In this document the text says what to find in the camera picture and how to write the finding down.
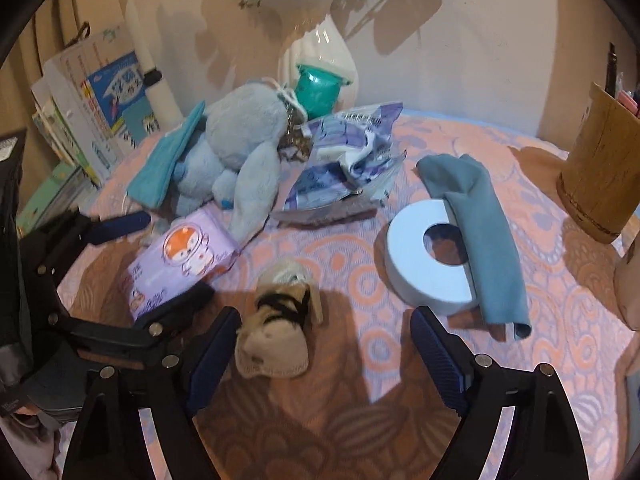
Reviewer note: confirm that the light blue plush toy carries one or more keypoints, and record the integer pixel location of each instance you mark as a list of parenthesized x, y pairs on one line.
[(240, 125)]

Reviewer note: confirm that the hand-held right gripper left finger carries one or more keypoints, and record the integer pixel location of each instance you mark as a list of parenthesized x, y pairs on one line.
[(215, 355)]

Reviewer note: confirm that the white rolled paper tube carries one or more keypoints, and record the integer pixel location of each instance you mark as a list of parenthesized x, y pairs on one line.
[(160, 105)]

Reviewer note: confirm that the white tape roll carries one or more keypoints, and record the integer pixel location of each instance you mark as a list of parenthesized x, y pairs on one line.
[(405, 255)]

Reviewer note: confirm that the grey-blue cloth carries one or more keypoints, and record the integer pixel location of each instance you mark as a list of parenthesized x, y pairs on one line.
[(490, 260)]

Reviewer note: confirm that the purple wet wipes packet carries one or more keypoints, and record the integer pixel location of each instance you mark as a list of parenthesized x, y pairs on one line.
[(325, 185)]

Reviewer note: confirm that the beige rounded object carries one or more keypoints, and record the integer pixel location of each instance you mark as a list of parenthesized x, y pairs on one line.
[(630, 290)]

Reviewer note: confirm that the wooden pen holder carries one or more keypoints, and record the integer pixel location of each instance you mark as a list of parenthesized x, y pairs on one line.
[(600, 175)]

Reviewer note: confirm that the pink patterned blanket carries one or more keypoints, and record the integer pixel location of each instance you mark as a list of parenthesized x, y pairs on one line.
[(350, 270)]

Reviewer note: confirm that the teal cup in clear wrap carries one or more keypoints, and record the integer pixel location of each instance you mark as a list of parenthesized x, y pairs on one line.
[(315, 90)]

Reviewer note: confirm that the teal cloth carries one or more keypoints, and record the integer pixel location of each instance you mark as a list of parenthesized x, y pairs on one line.
[(160, 165)]

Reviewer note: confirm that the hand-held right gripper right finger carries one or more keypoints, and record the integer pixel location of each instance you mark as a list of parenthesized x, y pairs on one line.
[(440, 355)]

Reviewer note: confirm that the stack of books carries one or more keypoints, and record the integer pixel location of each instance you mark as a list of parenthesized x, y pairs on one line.
[(100, 100)]

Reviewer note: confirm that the purple tissue pack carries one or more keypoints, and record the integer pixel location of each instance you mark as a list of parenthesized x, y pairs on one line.
[(175, 260)]

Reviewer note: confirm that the pale pink garment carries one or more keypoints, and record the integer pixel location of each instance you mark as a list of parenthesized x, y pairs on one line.
[(25, 450)]

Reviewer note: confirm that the white ribbed vase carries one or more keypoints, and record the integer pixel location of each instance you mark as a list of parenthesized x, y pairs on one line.
[(320, 45)]

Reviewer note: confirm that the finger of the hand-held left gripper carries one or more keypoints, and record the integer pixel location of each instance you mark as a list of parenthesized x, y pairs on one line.
[(122, 225), (175, 305)]

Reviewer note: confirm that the black pen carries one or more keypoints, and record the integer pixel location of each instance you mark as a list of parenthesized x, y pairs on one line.
[(610, 70)]

